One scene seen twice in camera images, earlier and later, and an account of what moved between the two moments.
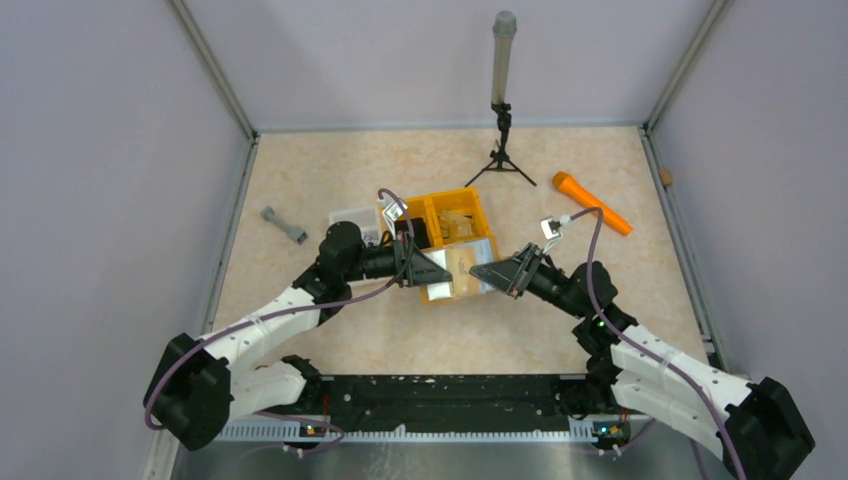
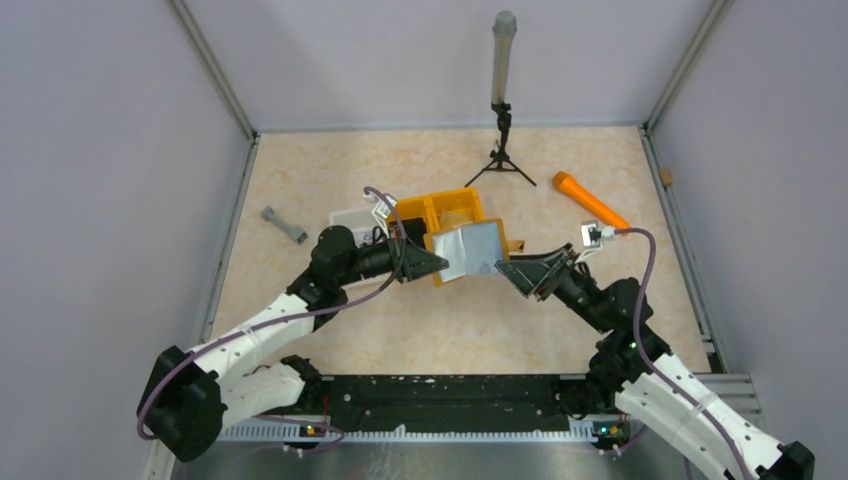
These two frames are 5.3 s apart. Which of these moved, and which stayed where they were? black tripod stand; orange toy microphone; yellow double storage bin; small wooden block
Moved: yellow double storage bin
Stayed: small wooden block; orange toy microphone; black tripod stand
